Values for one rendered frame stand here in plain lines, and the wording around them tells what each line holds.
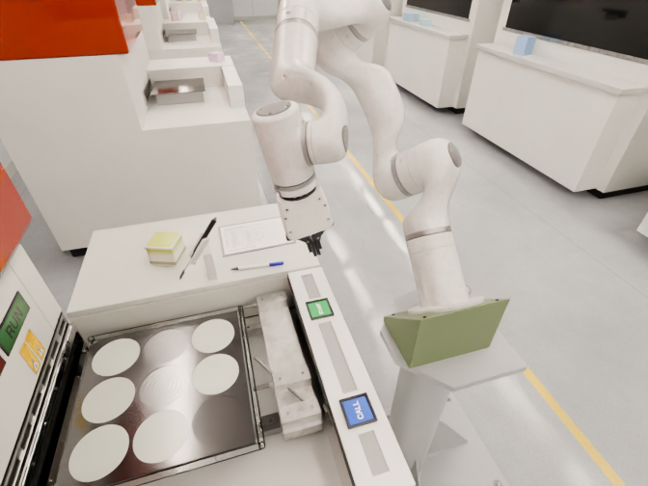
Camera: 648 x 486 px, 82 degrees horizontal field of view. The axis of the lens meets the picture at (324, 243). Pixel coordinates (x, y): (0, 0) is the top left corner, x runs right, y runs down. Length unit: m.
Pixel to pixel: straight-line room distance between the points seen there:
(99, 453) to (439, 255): 0.81
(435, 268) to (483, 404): 1.14
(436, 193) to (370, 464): 0.60
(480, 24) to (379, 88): 4.21
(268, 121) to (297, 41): 0.22
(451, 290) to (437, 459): 0.99
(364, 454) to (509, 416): 1.34
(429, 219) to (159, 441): 0.75
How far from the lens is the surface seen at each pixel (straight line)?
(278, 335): 0.97
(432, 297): 0.96
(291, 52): 0.79
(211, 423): 0.85
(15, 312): 0.90
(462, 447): 1.85
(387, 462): 0.73
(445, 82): 5.20
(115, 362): 1.01
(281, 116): 0.64
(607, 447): 2.14
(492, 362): 1.07
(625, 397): 2.34
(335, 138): 0.64
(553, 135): 3.83
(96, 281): 1.13
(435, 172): 0.95
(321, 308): 0.90
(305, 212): 0.74
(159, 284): 1.04
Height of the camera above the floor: 1.63
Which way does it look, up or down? 38 degrees down
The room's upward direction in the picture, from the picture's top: straight up
